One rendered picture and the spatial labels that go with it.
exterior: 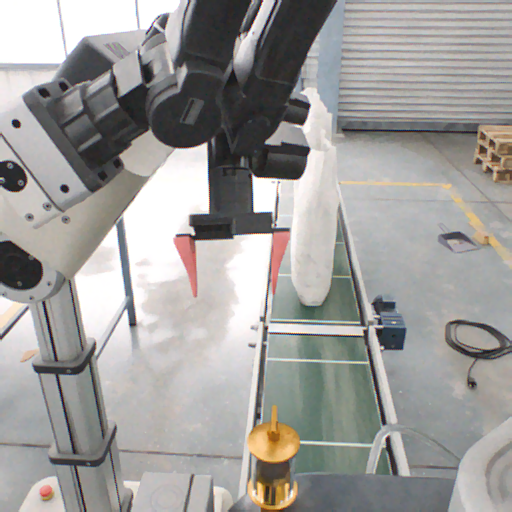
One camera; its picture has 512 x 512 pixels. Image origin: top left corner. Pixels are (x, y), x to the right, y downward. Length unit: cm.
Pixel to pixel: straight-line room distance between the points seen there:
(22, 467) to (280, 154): 188
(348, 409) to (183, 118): 142
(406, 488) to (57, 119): 46
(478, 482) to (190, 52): 42
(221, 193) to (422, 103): 739
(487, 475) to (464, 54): 783
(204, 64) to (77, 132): 15
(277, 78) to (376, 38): 719
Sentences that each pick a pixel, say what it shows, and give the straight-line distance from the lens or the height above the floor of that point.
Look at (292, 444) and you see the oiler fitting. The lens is 29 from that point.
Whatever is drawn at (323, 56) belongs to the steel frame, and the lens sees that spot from 729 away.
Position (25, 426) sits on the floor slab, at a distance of 248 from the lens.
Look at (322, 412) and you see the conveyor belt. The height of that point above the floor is 38.
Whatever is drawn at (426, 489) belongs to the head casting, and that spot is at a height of 134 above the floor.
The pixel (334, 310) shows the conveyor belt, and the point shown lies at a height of 38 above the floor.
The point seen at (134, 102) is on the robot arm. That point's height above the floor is 151.
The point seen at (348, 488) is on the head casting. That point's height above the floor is 134.
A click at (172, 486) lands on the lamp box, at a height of 133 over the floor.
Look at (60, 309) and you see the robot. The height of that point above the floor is 107.
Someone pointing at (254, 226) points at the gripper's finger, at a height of 136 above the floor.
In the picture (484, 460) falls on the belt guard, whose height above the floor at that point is 142.
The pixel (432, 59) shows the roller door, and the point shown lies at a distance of 791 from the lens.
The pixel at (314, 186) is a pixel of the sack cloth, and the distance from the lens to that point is 211.
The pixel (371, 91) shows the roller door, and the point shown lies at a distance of 781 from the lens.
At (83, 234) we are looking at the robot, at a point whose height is 130.
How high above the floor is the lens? 160
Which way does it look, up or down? 26 degrees down
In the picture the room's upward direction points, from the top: straight up
